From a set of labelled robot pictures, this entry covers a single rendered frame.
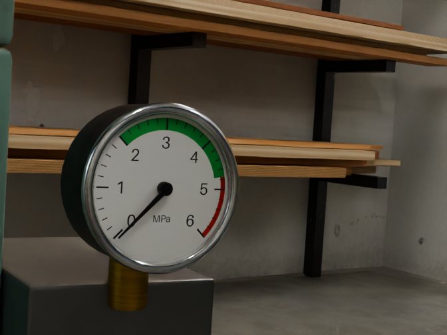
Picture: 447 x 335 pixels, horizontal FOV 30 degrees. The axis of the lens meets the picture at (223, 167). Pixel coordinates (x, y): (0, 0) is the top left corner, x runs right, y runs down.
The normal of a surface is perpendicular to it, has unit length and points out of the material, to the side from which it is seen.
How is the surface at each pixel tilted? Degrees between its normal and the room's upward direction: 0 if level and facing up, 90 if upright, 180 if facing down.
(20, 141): 91
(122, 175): 90
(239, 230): 90
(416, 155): 90
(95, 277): 0
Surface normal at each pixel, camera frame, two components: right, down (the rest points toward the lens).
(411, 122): -0.79, -0.02
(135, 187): 0.49, 0.07
